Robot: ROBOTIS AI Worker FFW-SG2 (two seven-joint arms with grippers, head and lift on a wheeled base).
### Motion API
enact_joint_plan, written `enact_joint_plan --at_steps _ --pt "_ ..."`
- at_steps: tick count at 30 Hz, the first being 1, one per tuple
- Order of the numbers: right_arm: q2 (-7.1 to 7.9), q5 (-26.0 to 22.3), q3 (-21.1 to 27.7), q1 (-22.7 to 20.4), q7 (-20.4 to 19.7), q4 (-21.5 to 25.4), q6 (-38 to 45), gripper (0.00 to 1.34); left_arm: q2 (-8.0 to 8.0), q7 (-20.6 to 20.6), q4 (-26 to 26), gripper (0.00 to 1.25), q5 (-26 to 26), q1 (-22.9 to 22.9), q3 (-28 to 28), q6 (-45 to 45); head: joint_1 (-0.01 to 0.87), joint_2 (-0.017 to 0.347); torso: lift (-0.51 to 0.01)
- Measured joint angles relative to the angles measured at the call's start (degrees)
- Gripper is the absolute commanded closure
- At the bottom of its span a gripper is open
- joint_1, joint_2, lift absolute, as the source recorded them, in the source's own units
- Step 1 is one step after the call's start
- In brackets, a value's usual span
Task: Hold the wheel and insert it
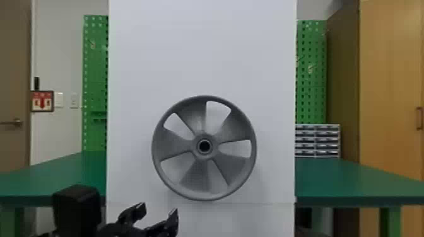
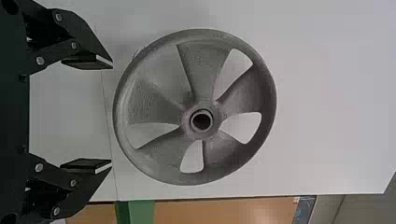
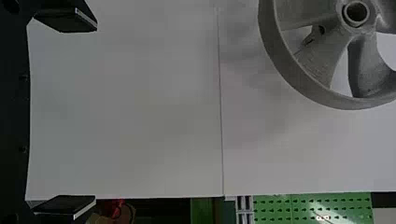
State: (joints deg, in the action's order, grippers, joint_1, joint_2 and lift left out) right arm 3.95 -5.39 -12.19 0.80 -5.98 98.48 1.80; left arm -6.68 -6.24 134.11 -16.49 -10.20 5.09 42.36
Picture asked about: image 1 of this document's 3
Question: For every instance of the grey wheel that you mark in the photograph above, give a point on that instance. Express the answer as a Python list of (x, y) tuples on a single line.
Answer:
[(172, 145)]

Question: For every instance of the white wall switch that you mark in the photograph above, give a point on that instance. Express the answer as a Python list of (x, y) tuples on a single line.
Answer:
[(74, 101), (59, 100)]

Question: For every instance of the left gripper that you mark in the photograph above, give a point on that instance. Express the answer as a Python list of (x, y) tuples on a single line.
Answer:
[(121, 231)]

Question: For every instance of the white panel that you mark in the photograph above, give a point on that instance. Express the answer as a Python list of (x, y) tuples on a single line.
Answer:
[(198, 49)]

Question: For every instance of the wooden cupboard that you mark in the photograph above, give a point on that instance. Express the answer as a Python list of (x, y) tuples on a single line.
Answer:
[(387, 82)]

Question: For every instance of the white drawer cabinet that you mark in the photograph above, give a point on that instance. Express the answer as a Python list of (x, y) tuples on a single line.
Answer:
[(317, 140)]

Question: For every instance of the brown door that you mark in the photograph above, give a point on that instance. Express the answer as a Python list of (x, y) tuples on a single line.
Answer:
[(15, 66)]

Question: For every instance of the red wall sign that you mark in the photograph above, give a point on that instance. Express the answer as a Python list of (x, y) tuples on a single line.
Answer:
[(42, 101)]

